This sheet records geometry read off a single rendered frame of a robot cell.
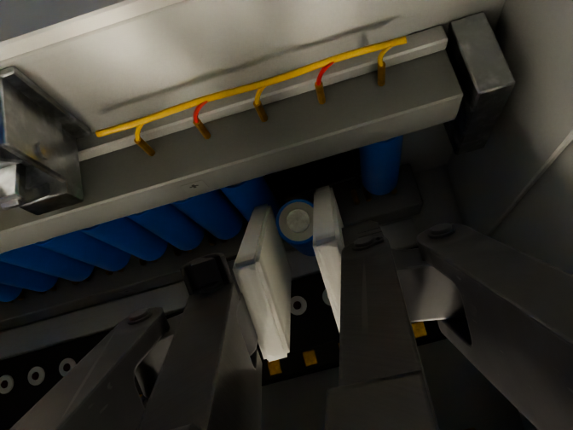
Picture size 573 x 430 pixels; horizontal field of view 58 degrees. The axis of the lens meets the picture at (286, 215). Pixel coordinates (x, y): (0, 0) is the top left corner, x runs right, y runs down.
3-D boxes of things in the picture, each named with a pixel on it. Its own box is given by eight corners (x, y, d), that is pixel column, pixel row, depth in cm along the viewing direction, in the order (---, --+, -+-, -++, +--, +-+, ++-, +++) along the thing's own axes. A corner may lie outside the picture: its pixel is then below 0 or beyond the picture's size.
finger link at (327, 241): (311, 243, 13) (338, 235, 13) (313, 188, 20) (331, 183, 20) (342, 345, 14) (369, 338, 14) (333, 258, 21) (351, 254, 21)
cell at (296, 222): (312, 264, 26) (298, 254, 20) (286, 238, 26) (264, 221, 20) (338, 237, 26) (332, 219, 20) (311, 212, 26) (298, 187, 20)
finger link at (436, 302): (349, 287, 12) (479, 252, 11) (339, 226, 17) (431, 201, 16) (366, 344, 12) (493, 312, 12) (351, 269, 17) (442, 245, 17)
